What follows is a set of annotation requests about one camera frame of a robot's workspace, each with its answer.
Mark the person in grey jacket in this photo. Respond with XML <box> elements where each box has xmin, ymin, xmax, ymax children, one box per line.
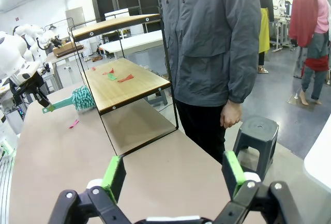
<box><xmin>160</xmin><ymin>0</ymin><xmax>262</xmax><ymax>165</ymax></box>

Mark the two-tier wooden metal shelf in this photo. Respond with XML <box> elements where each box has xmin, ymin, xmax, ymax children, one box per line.
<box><xmin>67</xmin><ymin>6</ymin><xmax>179</xmax><ymax>157</ymax></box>

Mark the person's left hand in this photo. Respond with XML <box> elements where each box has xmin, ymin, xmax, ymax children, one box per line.
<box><xmin>219</xmin><ymin>99</ymin><xmax>244</xmax><ymax>129</ymax></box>

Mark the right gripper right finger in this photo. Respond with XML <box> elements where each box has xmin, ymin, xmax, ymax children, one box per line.
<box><xmin>212</xmin><ymin>151</ymin><xmax>304</xmax><ymax>224</ymax></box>

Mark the white rounded table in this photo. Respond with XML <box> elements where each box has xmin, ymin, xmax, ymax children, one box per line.
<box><xmin>302</xmin><ymin>127</ymin><xmax>331</xmax><ymax>199</ymax></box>

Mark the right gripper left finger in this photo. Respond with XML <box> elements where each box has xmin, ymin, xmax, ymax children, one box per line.
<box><xmin>48</xmin><ymin>155</ymin><xmax>136</xmax><ymax>224</ymax></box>

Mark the person in red hood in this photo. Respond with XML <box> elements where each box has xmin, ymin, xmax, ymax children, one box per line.
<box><xmin>288</xmin><ymin>0</ymin><xmax>331</xmax><ymax>106</ymax></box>

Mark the white background desk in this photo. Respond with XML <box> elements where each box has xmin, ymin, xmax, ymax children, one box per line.
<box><xmin>268</xmin><ymin>14</ymin><xmax>293</xmax><ymax>53</ymax></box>

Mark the teal microfiber duster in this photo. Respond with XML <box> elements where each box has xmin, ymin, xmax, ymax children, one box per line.
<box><xmin>42</xmin><ymin>85</ymin><xmax>97</xmax><ymax>114</ymax></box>

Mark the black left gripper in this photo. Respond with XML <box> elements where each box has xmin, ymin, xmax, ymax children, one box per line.
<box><xmin>9</xmin><ymin>74</ymin><xmax>56</xmax><ymax>112</ymax></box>

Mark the person's left forearm grey sleeve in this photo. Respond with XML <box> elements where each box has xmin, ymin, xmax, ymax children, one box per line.
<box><xmin>227</xmin><ymin>24</ymin><xmax>262</xmax><ymax>104</ymax></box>

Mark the white background table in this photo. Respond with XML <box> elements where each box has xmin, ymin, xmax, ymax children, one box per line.
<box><xmin>99</xmin><ymin>29</ymin><xmax>166</xmax><ymax>55</ymax></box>

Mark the person in yellow apron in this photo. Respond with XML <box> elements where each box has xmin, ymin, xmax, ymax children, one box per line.
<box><xmin>254</xmin><ymin>0</ymin><xmax>275</xmax><ymax>74</ymax></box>

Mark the dark grey plastic stool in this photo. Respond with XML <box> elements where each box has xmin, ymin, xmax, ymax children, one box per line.
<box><xmin>232</xmin><ymin>115</ymin><xmax>280</xmax><ymax>182</ymax></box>

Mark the wooden box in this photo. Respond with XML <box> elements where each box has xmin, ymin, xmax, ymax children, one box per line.
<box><xmin>53</xmin><ymin>41</ymin><xmax>84</xmax><ymax>58</ymax></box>

